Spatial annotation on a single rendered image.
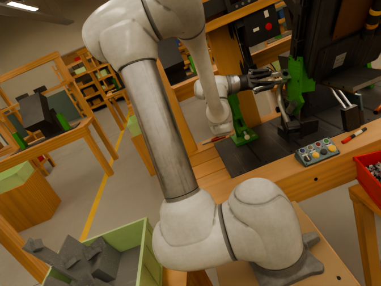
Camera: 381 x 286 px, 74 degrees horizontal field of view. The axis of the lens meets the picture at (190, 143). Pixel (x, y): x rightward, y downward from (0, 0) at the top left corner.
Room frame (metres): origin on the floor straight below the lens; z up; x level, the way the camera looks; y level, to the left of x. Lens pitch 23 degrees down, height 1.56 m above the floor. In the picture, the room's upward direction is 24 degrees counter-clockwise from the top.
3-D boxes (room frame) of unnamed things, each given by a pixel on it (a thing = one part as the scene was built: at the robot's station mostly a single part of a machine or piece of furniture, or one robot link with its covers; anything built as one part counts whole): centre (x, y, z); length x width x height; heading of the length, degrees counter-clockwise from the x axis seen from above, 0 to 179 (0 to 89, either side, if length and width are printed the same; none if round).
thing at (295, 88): (1.10, -0.59, 1.17); 0.13 x 0.12 x 0.20; 87
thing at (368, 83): (1.06, -0.74, 1.11); 0.39 x 0.16 x 0.03; 177
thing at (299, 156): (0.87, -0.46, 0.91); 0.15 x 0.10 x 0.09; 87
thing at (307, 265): (0.52, -0.12, 0.91); 0.22 x 0.18 x 0.06; 91
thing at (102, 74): (10.73, 2.14, 1.11); 3.01 x 0.54 x 2.23; 88
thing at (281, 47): (1.53, -0.69, 1.23); 1.30 x 0.05 x 0.09; 87
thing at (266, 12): (1.37, -0.57, 1.42); 0.17 x 0.12 x 0.15; 87
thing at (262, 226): (0.52, -0.09, 1.05); 0.18 x 0.16 x 0.22; 78
